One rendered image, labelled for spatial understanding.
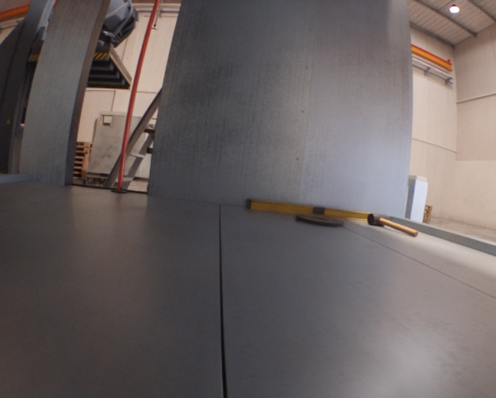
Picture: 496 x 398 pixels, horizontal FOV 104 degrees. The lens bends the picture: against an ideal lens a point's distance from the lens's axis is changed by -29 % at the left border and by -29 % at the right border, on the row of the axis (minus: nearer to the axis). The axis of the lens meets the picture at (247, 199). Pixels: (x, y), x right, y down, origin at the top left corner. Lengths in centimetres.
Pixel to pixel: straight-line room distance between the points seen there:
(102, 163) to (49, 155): 445
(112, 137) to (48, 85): 451
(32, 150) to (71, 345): 173
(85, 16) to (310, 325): 203
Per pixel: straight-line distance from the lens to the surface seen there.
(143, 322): 32
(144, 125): 206
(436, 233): 156
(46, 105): 193
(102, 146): 643
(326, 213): 159
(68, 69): 192
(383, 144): 183
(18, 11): 1314
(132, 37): 963
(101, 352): 28
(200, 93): 157
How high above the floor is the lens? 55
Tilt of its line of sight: 5 degrees down
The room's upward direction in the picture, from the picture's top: 7 degrees clockwise
